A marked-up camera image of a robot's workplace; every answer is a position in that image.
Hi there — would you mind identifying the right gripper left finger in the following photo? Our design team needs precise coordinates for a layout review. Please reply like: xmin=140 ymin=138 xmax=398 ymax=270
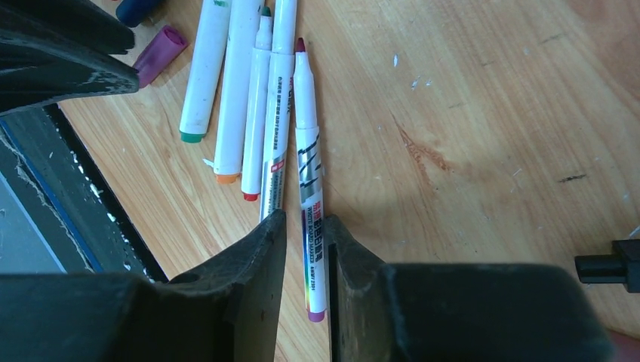
xmin=1 ymin=210 xmax=287 ymax=361

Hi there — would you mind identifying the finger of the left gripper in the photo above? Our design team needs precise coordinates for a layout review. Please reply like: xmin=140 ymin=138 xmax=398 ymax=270
xmin=1 ymin=1 xmax=140 ymax=115

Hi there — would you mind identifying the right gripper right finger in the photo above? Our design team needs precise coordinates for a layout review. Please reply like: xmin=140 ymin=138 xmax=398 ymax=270
xmin=324 ymin=216 xmax=614 ymax=361

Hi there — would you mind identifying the white marker dark green cap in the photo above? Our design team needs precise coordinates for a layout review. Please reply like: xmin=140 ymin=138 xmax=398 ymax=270
xmin=179 ymin=0 xmax=232 ymax=143

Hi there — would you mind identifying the white marker orange cap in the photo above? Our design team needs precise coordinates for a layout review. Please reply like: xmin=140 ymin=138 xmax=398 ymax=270
xmin=214 ymin=0 xmax=264 ymax=184

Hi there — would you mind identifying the white marker navy cap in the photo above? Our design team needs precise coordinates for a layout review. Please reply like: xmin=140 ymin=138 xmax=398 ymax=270
xmin=260 ymin=0 xmax=298 ymax=219

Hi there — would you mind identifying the white marker red tip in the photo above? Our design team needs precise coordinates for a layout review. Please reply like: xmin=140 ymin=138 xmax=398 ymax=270
xmin=241 ymin=6 xmax=272 ymax=202

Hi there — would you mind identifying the black marker cap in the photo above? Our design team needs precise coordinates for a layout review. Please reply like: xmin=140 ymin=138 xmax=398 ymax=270
xmin=574 ymin=239 xmax=639 ymax=293

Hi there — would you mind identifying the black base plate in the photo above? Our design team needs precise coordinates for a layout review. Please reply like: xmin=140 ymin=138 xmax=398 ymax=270
xmin=1 ymin=104 xmax=168 ymax=282

